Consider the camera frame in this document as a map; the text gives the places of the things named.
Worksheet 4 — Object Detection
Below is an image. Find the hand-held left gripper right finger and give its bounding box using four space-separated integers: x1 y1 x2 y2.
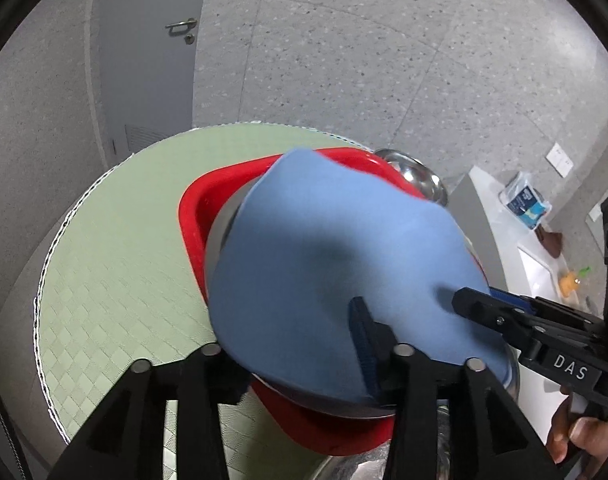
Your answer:
348 296 559 480

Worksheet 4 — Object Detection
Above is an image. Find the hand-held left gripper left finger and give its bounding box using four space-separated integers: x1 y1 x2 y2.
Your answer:
58 342 255 480

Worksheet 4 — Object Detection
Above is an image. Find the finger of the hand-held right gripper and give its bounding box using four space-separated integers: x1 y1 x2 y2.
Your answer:
452 287 604 361
488 287 605 322

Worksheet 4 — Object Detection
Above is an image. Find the blue plate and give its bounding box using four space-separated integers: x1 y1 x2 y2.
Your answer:
207 148 510 407

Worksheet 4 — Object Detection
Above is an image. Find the large stainless steel bowl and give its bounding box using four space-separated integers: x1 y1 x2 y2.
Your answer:
204 179 522 420

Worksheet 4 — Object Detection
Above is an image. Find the red plastic basin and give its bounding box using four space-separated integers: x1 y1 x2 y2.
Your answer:
177 147 487 457

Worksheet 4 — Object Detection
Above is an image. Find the person's right hand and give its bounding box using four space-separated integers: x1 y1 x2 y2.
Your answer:
546 386 608 466

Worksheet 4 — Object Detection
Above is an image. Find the orange bottle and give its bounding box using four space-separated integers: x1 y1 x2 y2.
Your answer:
558 266 592 299

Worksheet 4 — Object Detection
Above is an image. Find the brown object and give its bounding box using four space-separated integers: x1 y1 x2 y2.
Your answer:
536 230 565 259

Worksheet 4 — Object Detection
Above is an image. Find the blue and white packet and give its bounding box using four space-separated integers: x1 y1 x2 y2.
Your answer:
498 170 555 231

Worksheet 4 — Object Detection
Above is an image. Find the shiny steel tray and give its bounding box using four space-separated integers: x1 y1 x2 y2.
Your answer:
318 396 455 480

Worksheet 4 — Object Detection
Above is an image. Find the small stainless steel bowl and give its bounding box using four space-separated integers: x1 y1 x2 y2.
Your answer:
374 148 451 208

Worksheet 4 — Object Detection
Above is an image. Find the green checkered table mat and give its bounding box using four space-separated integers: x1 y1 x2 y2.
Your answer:
32 122 391 480

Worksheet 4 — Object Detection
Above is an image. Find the door vent grille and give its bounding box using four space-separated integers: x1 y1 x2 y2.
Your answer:
124 123 191 154

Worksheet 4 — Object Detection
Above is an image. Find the grey door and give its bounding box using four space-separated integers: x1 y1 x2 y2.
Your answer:
91 0 213 157

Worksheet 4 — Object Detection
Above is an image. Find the metal door handle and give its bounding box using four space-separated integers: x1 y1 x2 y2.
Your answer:
165 18 197 37

